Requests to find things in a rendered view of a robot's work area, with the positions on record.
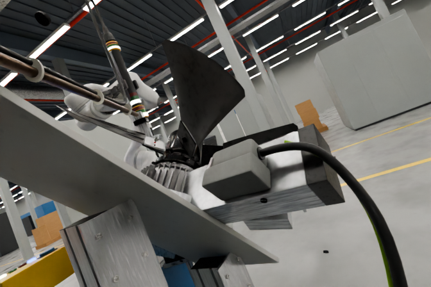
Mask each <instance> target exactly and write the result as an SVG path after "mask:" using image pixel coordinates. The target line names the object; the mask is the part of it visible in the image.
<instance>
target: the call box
mask: <svg viewBox="0 0 431 287"><path fill-rule="evenodd" d="M73 273H74V269H73V267H72V264H71V261H70V259H69V256H68V253H67V251H66V249H65V246H64V247H59V248H55V249H54V250H53V251H52V252H50V253H48V254H46V255H44V256H42V257H37V258H36V259H35V260H34V261H32V262H30V263H27V265H24V266H23V267H21V268H18V269H17V270H16V271H14V272H12V273H10V274H7V275H6V276H5V277H3V278H2V279H0V287H55V286H56V285H57V284H59V283H61V282H62V281H63V280H65V279H66V278H68V277H69V276H70V275H72V274H73Z"/></svg>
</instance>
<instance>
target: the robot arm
mask: <svg viewBox="0 0 431 287"><path fill-rule="evenodd" d="M129 75H130V77H131V80H132V82H133V84H134V87H135V89H136V91H137V93H138V96H139V99H140V101H141V103H142V105H144V107H145V109H149V110H152V109H155V108H157V107H158V106H159V105H160V97H159V95H158V94H157V93H156V92H155V91H154V90H153V89H152V88H150V87H149V86H147V85H145V84H144V83H143V82H142V81H141V79H140V78H139V76H138V75H137V74H136V73H134V72H129ZM121 83H122V84H123V88H124V91H125V90H126V89H128V85H127V83H126V80H125V79H123V80H122V81H121ZM85 86H87V87H89V88H91V89H98V90H100V91H101V92H102V93H103V95H105V96H108V97H110V98H112V99H115V100H116V101H120V102H124V100H123V95H122V92H121V89H120V87H119V84H118V82H117V81H115V82H114V83H113V84H112V85H110V86H109V87H105V86H103V85H98V84H86V85H85ZM64 103H65V104H66V105H67V106H68V107H69V108H70V109H71V110H72V111H74V112H76V113H80V114H82V115H85V116H88V117H92V118H95V119H98V120H103V121H105V120H106V119H107V118H109V117H110V116H112V115H113V114H114V112H115V110H116V109H113V108H111V107H108V106H105V105H103V104H101V105H96V104H94V103H93V102H92V100H90V99H87V98H84V97H82V96H79V95H76V94H74V93H71V92H70V93H69V94H68V95H66V97H65V99H64ZM129 118H130V119H131V123H132V130H134V131H138V132H140V131H139V128H138V127H137V126H134V123H133V122H134V120H133V117H132V116H131V115H129ZM75 123H76V125H77V126H78V127H79V128H80V129H82V130H84V131H92V130H93V129H95V128H96V127H98V126H97V125H95V124H93V123H88V122H80V121H78V120H76V119H75ZM140 146H141V143H138V142H136V141H134V140H131V144H130V147H129V148H128V150H127V152H126V154H125V156H124V162H125V163H127V164H129V165H130V166H132V167H133V168H135V169H137V170H138V171H140V172H141V170H143V168H146V166H150V165H153V164H152V163H151V162H152V161H154V162H155V160H156V159H157V156H156V154H155V152H152V151H140V150H139V147H140Z"/></svg>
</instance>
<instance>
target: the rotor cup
mask: <svg viewBox="0 0 431 287"><path fill-rule="evenodd" d="M177 134H178V130H175V131H173V132H172V133H171V134H170V136H169V139H168V141H167V143H166V145H165V151H164V155H162V156H161V157H159V158H157V159H156V160H155V162H156V164H159V163H163V162H170V163H172V162H176V163H181V164H184V165H186V166H189V167H190V168H193V169H196V168H199V167H200V163H201V153H202V145H204V141H203V142H202V143H201V144H200V146H197V147H196V150H195V153H194V156H193V157H192V158H190V156H189V154H188V152H187V151H186V149H185V148H184V146H183V144H182V143H181V141H180V139H179V138H178V136H177Z"/></svg>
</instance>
